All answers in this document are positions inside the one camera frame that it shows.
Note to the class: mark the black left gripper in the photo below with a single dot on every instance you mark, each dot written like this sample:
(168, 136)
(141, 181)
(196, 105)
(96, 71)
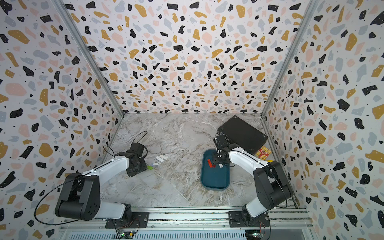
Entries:
(143, 167)

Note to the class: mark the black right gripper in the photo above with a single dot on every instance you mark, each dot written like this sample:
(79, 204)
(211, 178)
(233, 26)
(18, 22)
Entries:
(215, 160)

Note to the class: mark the blue white usb flash drive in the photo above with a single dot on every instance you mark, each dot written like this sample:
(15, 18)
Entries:
(156, 164)

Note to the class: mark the orange red usb flash drive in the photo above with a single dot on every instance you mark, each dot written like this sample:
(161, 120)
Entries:
(210, 163)

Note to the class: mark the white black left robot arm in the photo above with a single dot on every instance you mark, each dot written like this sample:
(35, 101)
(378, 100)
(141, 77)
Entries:
(80, 197)

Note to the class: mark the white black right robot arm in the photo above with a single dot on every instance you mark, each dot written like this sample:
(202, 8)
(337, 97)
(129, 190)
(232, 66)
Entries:
(272, 185)

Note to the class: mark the teal plastic storage box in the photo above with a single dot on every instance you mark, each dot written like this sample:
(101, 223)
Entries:
(216, 178)

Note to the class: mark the red yellow small box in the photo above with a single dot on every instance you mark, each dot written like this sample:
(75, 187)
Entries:
(263, 153)

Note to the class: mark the black hard case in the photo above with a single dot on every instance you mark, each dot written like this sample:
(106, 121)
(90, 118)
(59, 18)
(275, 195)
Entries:
(243, 134)

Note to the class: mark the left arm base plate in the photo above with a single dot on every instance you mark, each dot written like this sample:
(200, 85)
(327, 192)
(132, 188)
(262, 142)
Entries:
(135, 220)

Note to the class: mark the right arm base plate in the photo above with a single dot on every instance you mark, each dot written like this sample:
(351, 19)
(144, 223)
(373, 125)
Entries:
(240, 220)

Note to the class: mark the aluminium mounting rail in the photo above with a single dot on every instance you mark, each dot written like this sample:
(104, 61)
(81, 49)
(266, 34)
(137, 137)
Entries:
(219, 223)

